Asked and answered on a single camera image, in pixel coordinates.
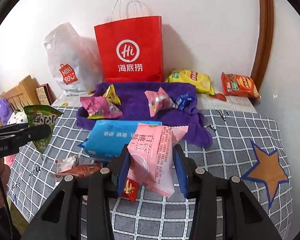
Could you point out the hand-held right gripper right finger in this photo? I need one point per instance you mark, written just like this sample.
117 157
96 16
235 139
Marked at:
180 172

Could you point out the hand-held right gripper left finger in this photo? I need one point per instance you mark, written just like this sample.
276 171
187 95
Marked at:
122 177

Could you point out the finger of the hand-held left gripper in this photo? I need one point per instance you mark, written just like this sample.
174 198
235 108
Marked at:
10 129
35 133

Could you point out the green snack packet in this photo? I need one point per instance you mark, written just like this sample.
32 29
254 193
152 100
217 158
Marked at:
40 120

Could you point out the small red snack packet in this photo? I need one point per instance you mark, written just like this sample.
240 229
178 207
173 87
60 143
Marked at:
128 190

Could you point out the light pink snack packet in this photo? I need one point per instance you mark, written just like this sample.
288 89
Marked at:
155 155

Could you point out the orange red snack wrapper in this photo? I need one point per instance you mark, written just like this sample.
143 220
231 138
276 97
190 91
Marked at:
85 170

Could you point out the white snack packet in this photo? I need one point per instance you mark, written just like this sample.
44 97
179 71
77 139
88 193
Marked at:
65 163

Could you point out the magenta snack packet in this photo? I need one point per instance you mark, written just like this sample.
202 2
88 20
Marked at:
100 106

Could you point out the blue snack packet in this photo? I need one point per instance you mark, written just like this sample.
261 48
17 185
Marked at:
183 101

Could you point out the pink silver band snack packet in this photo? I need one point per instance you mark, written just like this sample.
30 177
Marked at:
160 100

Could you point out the yellow snack packet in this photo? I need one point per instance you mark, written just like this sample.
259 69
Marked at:
111 95

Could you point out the person's left hand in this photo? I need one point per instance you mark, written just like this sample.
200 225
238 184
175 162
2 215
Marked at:
2 177

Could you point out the white polka dot pillow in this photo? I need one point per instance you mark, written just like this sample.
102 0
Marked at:
16 117

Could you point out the purple plush toy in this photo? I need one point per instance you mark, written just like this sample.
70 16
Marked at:
3 110

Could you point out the patterned hardcover book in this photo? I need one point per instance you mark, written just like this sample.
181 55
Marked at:
45 93

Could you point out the wooden headboard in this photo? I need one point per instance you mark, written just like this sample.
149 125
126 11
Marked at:
20 90

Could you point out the blue tissue pack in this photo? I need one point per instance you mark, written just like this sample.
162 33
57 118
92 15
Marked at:
107 137

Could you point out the grey checked blanket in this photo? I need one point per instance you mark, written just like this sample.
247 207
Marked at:
227 142

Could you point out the purple towel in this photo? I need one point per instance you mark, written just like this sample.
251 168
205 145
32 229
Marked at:
135 110

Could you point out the white plastic shopping bag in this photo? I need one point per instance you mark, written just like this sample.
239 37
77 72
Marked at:
70 55

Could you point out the yellow chips bag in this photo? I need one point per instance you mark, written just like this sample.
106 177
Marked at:
190 80

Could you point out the orange chips bag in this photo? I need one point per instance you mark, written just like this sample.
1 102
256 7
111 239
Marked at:
240 85

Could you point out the red paper bag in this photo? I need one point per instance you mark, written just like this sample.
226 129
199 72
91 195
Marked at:
130 47

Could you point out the brown wooden door frame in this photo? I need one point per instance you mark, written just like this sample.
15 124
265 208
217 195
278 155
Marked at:
263 42

